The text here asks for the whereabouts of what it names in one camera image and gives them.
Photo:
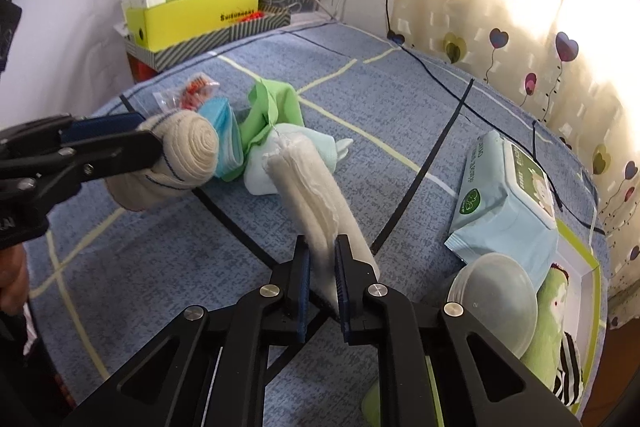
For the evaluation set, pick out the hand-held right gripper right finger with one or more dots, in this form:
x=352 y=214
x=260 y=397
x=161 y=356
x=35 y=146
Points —
x=342 y=287

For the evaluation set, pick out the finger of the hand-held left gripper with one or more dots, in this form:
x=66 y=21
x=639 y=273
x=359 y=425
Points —
x=105 y=127
x=120 y=154

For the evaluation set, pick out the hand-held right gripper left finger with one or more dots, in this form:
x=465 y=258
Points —
x=301 y=287

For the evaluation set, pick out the beige sock with blue stripes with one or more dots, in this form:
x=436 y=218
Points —
x=185 y=147

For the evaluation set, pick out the grey white sock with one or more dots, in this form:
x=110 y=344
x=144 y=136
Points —
x=310 y=197

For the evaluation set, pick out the clear plastic packet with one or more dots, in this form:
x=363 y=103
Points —
x=190 y=89

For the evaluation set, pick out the light blue sock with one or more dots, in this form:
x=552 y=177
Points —
x=225 y=132

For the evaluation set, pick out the light green cloth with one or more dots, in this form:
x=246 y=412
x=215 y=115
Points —
x=275 y=107

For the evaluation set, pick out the lime green cardboard box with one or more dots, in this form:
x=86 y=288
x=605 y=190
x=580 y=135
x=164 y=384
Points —
x=580 y=267

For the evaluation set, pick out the black white striped sock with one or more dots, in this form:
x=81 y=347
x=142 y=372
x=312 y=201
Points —
x=567 y=372

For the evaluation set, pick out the person's left hand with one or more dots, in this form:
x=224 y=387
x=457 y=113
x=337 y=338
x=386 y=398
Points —
x=12 y=282

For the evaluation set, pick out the green plastic jar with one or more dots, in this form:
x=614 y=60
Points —
x=371 y=407

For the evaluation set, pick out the yellow green box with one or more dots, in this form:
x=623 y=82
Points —
x=200 y=17

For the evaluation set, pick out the white bowl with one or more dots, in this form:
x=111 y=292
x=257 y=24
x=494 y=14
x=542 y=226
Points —
x=495 y=302

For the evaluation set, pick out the light blue wet wipes pack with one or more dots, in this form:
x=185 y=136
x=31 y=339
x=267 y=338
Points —
x=500 y=217

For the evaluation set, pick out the striped cardboard box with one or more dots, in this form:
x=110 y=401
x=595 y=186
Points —
x=250 y=29

